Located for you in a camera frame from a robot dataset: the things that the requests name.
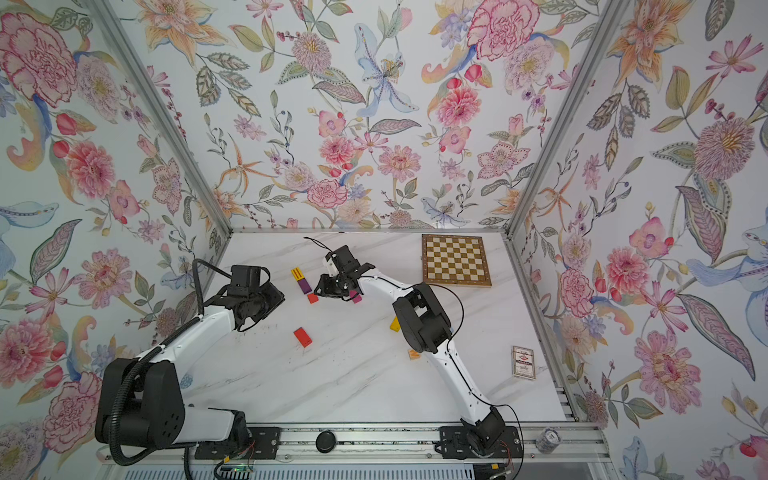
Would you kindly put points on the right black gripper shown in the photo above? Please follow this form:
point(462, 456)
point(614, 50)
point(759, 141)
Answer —
point(326, 290)

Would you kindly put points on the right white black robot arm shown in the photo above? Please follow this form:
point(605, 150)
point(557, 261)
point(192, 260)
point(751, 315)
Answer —
point(427, 329)

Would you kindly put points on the black round knob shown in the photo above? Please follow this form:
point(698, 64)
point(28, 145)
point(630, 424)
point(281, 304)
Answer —
point(325, 442)

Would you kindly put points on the red rectangular block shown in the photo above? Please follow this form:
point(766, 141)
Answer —
point(303, 337)

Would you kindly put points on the aluminium mounting rail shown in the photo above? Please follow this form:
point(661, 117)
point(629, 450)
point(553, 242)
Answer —
point(410, 442)

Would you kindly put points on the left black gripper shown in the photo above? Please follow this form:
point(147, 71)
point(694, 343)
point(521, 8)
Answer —
point(277, 299)

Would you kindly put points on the purple rectangular block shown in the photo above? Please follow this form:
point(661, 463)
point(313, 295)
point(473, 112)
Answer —
point(305, 286)

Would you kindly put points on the playing card box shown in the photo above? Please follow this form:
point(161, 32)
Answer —
point(523, 363)

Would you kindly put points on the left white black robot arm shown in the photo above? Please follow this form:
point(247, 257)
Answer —
point(141, 407)

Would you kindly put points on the yellow rectangular block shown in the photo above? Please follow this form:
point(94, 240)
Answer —
point(394, 324)

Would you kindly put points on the clear tape roll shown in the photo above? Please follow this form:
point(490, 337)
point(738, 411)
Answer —
point(548, 441)

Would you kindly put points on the wooden chessboard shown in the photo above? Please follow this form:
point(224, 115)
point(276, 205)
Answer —
point(455, 260)

